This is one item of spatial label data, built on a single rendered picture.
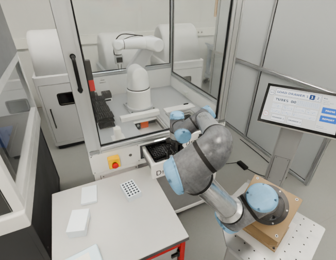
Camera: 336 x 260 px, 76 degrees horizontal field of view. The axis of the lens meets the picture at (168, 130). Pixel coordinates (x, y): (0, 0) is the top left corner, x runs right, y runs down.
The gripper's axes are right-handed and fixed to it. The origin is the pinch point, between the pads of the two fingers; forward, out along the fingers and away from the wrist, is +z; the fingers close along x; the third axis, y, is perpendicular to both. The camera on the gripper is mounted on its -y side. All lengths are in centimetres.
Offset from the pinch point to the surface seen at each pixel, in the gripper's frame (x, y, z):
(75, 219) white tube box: -60, 9, 9
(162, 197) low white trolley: -12.4, 10.4, 14.5
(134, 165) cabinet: -19.7, -22.8, 13.5
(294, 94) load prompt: 101, -6, -25
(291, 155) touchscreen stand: 104, 7, 24
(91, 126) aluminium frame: -41, -23, -24
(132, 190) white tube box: -27.8, 0.6, 10.7
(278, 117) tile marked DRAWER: 87, -3, -10
